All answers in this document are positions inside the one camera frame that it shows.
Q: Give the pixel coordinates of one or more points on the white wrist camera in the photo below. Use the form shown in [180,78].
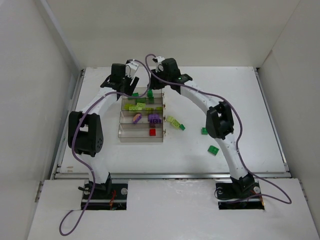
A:
[131,68]
[158,63]

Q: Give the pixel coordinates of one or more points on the small dark green lego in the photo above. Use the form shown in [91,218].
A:
[182,127]

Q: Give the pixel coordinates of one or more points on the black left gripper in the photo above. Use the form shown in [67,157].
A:
[127,85]

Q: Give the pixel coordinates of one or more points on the purple arch lego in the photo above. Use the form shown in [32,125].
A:
[154,118]

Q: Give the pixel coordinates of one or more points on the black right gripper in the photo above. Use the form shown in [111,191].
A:
[155,83]

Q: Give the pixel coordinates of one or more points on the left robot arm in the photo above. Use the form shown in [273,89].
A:
[85,133]

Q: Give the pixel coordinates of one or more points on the lime lego long brick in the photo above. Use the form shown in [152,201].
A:
[175,124]

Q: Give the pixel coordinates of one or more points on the long green lego brick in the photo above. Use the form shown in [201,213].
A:
[141,100]

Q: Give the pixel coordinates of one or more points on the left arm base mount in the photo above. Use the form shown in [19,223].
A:
[115,200]

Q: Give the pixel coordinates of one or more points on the green lego 2x2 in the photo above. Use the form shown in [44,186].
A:
[204,131]

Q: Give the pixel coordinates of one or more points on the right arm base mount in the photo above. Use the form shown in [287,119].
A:
[229,199]

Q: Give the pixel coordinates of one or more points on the pale lime lego 2x2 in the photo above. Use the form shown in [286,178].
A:
[170,119]
[140,106]

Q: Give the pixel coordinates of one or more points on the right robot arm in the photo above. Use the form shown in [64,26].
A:
[219,122]

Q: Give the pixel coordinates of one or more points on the green lego small block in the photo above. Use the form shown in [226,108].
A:
[150,93]

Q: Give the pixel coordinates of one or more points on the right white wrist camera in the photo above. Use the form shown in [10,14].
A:
[158,63]

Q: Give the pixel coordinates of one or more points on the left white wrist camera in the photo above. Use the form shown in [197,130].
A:
[131,68]

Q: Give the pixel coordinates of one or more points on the aluminium rail front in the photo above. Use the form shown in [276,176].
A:
[155,176]

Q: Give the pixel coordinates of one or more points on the red lego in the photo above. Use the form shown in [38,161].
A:
[152,132]

